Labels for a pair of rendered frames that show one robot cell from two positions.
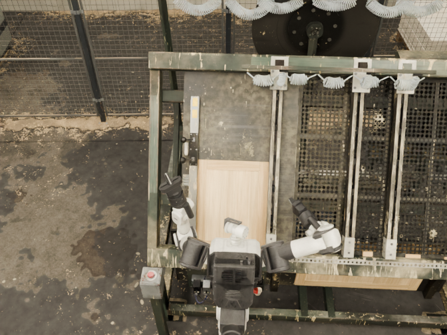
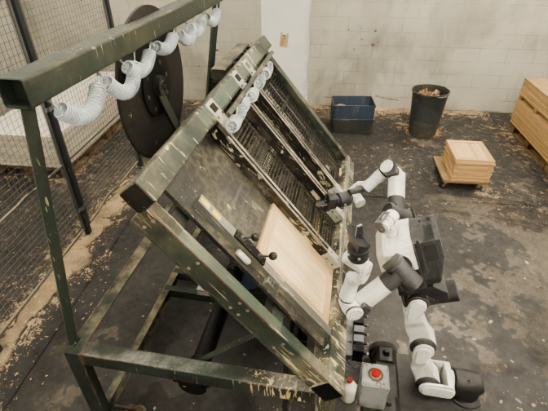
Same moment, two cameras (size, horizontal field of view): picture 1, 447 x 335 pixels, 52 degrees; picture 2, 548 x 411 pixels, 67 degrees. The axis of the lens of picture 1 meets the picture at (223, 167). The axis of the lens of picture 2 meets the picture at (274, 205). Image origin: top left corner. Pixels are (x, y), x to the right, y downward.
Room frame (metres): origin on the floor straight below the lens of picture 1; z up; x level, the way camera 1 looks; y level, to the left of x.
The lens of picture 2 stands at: (1.73, 1.56, 2.60)
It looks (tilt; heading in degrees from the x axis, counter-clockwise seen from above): 35 degrees down; 277
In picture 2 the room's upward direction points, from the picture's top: straight up
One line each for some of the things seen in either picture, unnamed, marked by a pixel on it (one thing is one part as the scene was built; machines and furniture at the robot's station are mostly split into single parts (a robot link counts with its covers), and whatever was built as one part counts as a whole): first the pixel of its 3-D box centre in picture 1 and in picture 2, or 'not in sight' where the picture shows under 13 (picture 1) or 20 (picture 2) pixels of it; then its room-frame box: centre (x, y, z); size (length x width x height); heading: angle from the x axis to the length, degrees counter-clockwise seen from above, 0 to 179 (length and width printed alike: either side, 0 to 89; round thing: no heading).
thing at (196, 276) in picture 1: (225, 288); (355, 328); (1.46, -0.02, 0.69); 0.50 x 0.14 x 0.24; 87
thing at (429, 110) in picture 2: not in sight; (426, 112); (0.27, -4.31, 0.33); 0.52 x 0.51 x 0.65; 91
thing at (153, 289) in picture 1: (152, 283); (373, 386); (1.42, 0.43, 0.84); 0.12 x 0.12 x 0.18; 87
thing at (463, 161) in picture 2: not in sight; (461, 163); (0.06, -3.02, 0.20); 0.61 x 0.53 x 0.40; 91
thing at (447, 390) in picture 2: not in sight; (435, 377); (0.94, -0.04, 0.28); 0.21 x 0.20 x 0.13; 177
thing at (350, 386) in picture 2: not in sight; (348, 388); (1.44, -0.01, 0.10); 0.10 x 0.10 x 0.20
